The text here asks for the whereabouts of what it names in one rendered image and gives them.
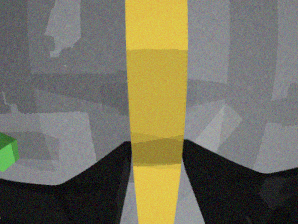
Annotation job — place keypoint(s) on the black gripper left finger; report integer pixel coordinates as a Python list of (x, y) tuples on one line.
[(95, 196)]

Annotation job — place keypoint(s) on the small green block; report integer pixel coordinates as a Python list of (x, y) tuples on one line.
[(9, 153)]

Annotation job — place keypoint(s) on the yellow bar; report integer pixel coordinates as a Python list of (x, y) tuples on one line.
[(157, 62)]

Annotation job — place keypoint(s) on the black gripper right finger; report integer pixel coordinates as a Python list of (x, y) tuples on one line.
[(229, 193)]

